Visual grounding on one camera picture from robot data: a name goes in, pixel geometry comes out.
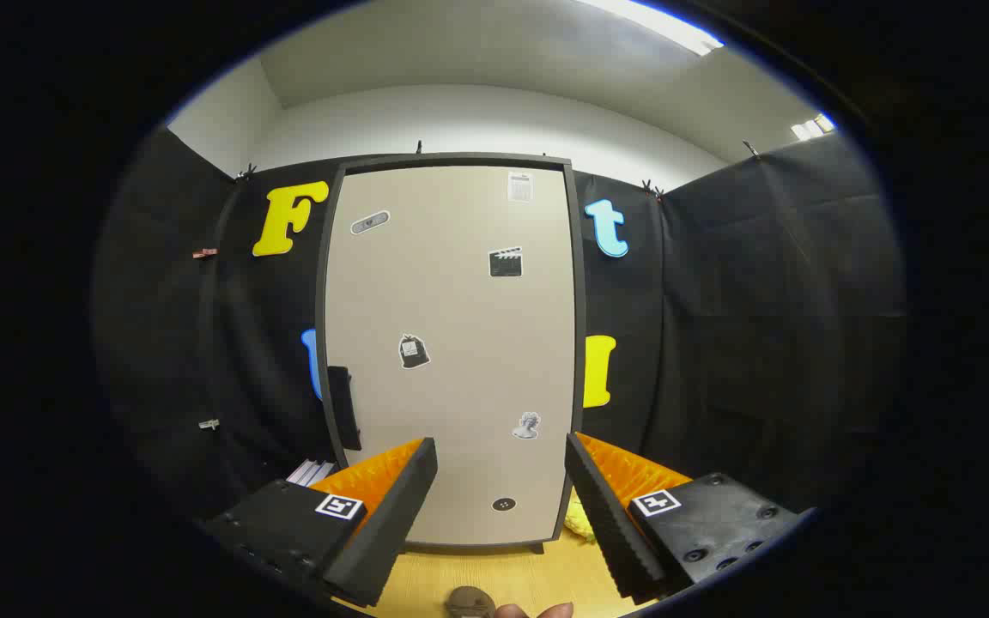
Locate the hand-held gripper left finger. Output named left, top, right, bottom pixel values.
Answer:
left=201, top=436, right=440, bottom=609

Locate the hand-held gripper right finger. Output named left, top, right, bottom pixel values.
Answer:
left=564, top=431, right=807, bottom=603

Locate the beige shoe cabinet door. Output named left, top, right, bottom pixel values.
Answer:
left=323, top=165, right=578, bottom=547

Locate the yellow object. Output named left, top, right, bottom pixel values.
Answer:
left=565, top=494, right=596, bottom=543

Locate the black backdrop cloth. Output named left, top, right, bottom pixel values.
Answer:
left=91, top=127, right=906, bottom=524

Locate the small ceiling light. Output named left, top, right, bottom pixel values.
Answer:
left=791, top=113, right=836, bottom=141

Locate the ceiling light strip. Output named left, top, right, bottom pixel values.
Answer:
left=576, top=0, right=724, bottom=58

